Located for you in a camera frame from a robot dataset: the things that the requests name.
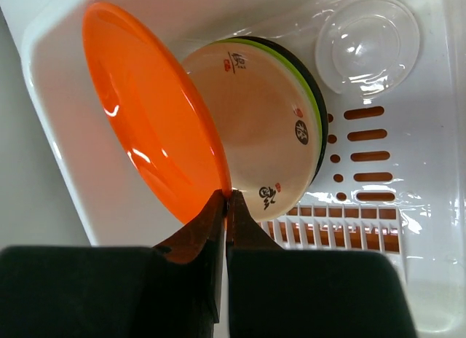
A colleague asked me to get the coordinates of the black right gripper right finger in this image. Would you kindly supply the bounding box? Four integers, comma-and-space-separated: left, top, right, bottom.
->
226, 191, 416, 337

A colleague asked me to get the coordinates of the green plate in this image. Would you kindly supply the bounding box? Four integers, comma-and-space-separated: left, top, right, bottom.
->
214, 38, 323, 171

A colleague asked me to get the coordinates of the orange plastic plate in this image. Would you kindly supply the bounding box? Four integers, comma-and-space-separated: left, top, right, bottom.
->
82, 2, 232, 223

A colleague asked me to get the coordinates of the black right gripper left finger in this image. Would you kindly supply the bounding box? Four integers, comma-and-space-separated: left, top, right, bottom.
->
1, 191, 225, 337

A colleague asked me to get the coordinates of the black plate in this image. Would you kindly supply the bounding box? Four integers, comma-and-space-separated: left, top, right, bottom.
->
236, 35, 328, 178

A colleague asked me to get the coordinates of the white plastic bin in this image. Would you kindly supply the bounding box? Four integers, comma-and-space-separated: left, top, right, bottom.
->
1, 0, 465, 337

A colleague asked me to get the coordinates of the cream patterned plate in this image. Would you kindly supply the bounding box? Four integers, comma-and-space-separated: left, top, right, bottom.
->
182, 39, 323, 221

